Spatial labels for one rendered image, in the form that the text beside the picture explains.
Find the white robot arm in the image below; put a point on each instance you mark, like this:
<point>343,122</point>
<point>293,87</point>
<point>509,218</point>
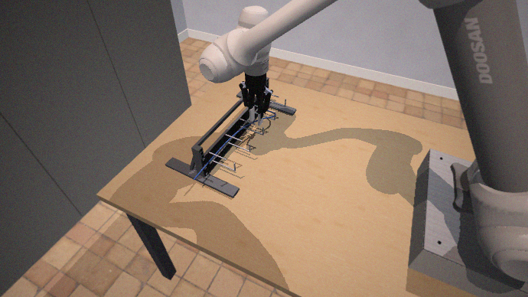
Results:
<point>484,46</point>

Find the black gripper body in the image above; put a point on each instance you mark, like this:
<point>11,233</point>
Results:
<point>259,80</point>

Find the dark grey rack with cable rings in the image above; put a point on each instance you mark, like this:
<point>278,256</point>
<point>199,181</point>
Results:
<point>200,159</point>

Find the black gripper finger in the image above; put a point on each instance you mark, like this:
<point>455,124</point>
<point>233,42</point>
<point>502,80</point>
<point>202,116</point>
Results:
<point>262,107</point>
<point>248,99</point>

